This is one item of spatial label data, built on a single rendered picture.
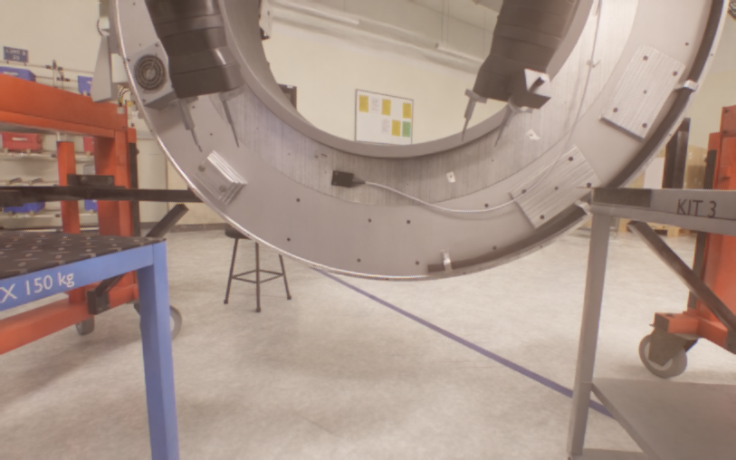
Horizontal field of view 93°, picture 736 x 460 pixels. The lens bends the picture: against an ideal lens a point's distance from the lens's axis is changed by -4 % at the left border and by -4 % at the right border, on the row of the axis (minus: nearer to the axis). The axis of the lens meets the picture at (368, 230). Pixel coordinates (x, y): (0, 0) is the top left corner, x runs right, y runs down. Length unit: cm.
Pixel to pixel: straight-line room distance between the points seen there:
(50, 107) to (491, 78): 132
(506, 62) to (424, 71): 758
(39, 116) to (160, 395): 103
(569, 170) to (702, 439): 53
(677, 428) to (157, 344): 84
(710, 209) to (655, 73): 49
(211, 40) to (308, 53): 624
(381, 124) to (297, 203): 630
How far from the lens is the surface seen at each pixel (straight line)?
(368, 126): 699
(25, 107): 146
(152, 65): 103
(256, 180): 93
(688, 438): 82
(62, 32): 615
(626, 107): 97
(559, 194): 90
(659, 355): 175
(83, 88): 520
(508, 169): 88
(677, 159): 130
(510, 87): 47
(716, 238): 164
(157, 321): 62
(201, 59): 48
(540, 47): 49
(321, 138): 83
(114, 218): 170
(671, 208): 63
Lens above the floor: 69
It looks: 7 degrees down
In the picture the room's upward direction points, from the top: 1 degrees clockwise
